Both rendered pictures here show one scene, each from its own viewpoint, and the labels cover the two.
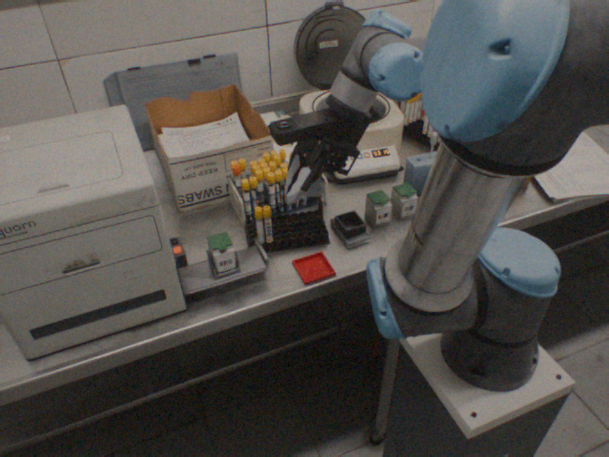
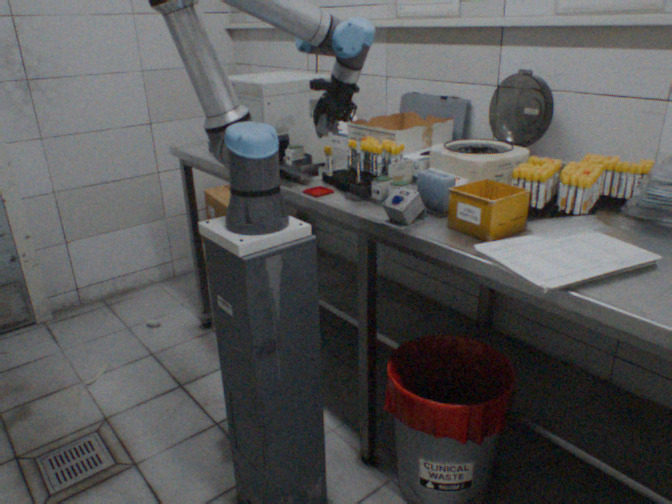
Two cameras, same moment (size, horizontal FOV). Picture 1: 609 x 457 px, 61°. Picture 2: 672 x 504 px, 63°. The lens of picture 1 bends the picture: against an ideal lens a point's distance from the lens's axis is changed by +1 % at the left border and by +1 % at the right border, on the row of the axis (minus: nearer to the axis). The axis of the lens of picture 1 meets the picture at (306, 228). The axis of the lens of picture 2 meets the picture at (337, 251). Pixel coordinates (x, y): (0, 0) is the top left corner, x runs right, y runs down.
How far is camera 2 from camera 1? 1.59 m
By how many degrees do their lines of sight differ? 63
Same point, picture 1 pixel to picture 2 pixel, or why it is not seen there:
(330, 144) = (327, 97)
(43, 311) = not seen: hidden behind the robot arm
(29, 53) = (377, 69)
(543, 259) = (245, 132)
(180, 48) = (442, 87)
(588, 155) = (588, 262)
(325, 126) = (327, 84)
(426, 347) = not seen: hidden behind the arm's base
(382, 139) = (459, 168)
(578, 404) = not seen: outside the picture
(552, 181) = (504, 246)
